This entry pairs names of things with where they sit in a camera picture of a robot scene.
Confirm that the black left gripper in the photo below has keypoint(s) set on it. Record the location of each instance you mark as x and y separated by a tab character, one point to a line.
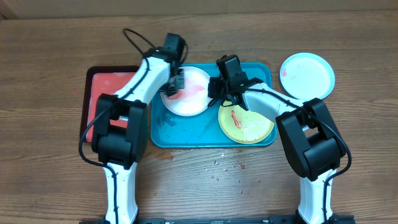
179	83

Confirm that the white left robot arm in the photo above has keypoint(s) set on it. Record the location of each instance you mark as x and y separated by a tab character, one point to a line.
120	132

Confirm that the white plate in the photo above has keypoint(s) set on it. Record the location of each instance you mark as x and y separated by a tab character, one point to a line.
193	99

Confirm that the light blue plate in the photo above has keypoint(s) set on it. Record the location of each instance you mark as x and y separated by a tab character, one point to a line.
305	76

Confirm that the black tray with red water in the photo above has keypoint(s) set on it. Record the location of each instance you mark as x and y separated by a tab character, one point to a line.
102	79

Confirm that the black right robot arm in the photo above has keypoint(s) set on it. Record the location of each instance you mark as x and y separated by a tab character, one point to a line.
312	144

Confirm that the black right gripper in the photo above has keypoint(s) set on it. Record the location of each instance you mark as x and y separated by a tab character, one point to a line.
217	94

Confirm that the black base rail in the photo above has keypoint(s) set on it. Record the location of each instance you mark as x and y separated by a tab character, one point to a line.
217	221

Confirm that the yellow-green plate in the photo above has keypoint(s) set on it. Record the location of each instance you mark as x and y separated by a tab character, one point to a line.
245	127

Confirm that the blue plastic tray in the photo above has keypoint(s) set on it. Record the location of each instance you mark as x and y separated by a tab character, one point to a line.
169	130

